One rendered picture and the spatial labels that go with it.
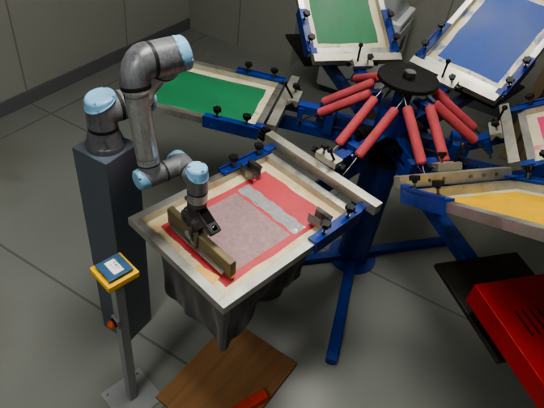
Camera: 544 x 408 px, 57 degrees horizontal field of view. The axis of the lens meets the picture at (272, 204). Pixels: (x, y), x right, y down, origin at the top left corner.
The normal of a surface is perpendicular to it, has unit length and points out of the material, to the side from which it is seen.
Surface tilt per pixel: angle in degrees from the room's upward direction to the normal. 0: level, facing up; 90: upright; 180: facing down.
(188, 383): 0
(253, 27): 90
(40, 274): 0
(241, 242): 0
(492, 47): 32
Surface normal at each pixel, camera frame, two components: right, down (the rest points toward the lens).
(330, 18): 0.23, -0.28
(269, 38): -0.51, 0.53
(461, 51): -0.28, -0.41
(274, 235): 0.11, -0.74
